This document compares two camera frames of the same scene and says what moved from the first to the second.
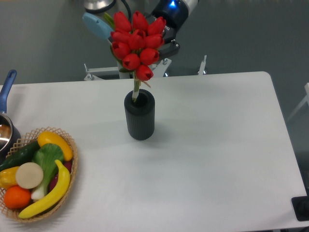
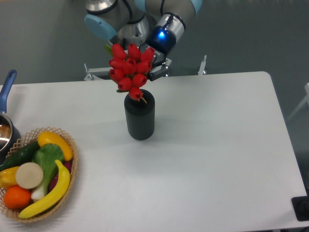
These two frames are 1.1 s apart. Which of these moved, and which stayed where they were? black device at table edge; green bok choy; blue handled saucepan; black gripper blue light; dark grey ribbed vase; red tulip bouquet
Moved: black gripper blue light; red tulip bouquet
Stayed: black device at table edge; dark grey ribbed vase; green bok choy; blue handled saucepan
